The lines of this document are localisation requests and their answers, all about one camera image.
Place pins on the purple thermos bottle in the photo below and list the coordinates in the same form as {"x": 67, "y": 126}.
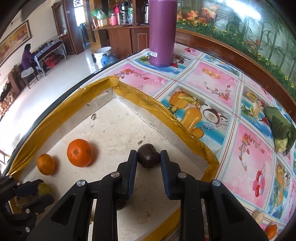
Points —
{"x": 162, "y": 34}

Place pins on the wooden cabinet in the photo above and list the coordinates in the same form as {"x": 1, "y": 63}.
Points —
{"x": 124, "y": 39}

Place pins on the cardboard box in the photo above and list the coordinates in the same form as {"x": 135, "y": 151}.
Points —
{"x": 103, "y": 22}

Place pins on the fruit print tablecloth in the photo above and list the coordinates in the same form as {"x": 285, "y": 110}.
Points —
{"x": 231, "y": 97}

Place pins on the steel kettle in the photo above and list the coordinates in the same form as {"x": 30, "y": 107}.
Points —
{"x": 145, "y": 14}

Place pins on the bamboo flower glass display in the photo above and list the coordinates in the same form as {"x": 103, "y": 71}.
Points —
{"x": 242, "y": 25}

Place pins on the white foam tray yellow tape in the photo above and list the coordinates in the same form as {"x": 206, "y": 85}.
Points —
{"x": 111, "y": 129}

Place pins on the black silver vacuum flask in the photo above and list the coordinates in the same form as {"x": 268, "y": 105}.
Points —
{"x": 123, "y": 12}

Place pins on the orange mandarin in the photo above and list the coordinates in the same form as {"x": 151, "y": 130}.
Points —
{"x": 46, "y": 164}
{"x": 271, "y": 232}
{"x": 80, "y": 153}

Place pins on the wooden chair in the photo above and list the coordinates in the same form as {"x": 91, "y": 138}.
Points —
{"x": 25, "y": 74}

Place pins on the green plum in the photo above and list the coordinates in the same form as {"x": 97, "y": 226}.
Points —
{"x": 45, "y": 189}

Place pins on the framed wall painting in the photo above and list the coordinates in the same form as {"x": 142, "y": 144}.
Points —
{"x": 13, "y": 40}

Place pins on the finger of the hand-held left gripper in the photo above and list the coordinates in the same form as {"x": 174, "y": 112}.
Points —
{"x": 29, "y": 188}
{"x": 38, "y": 205}

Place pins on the table with dark cloth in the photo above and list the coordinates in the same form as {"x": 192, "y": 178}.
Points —
{"x": 49, "y": 49}

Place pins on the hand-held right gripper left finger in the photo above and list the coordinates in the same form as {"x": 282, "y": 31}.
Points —
{"x": 131, "y": 176}

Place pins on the dark purple passion fruit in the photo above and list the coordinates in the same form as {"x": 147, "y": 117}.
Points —
{"x": 148, "y": 155}
{"x": 122, "y": 205}

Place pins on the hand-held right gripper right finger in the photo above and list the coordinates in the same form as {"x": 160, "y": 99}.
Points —
{"x": 165, "y": 178}

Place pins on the blue water jug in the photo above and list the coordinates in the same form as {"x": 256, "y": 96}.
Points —
{"x": 107, "y": 60}

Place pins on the white plastic bucket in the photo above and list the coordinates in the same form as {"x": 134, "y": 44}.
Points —
{"x": 103, "y": 55}

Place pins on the beige cube piece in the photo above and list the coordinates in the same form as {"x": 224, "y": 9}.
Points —
{"x": 258, "y": 217}

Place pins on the green bag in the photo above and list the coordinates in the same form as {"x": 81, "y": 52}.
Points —
{"x": 99, "y": 14}

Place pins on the green plastic bottle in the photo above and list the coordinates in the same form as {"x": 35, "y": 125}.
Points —
{"x": 130, "y": 15}

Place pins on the pink bottle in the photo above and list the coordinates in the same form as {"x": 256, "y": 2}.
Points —
{"x": 113, "y": 19}

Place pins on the wooden door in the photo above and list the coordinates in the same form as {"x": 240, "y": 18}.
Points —
{"x": 69, "y": 27}

